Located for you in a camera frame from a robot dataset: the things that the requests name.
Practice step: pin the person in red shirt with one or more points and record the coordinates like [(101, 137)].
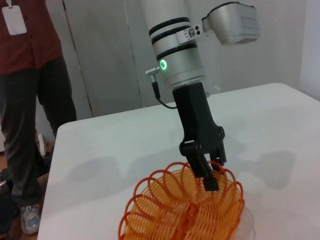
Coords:
[(22, 100)]

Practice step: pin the dark bag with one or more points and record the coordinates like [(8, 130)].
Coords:
[(6, 200)]

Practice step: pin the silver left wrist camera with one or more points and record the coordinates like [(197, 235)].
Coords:
[(232, 22)]

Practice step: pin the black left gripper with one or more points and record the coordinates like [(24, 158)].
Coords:
[(196, 117)]

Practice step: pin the white name badge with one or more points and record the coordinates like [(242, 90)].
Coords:
[(14, 21)]

